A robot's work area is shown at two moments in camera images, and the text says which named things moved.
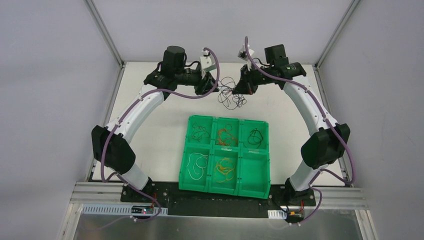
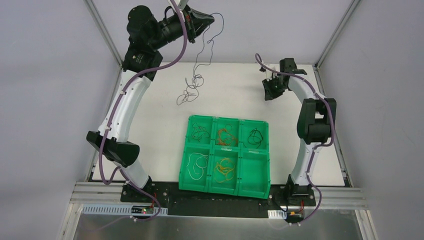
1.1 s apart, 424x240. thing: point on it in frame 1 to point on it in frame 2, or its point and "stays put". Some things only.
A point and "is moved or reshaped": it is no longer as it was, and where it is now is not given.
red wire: x=199 y=132 stays put
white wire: x=197 y=162 stays put
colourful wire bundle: x=229 y=99 is moved or reshaped
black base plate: x=185 y=202 stays put
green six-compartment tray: x=226 y=155 stays put
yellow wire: x=224 y=170 stays put
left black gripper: x=204 y=82 to x=190 y=28
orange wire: x=225 y=138 stays put
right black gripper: x=247 y=81 to x=274 y=85
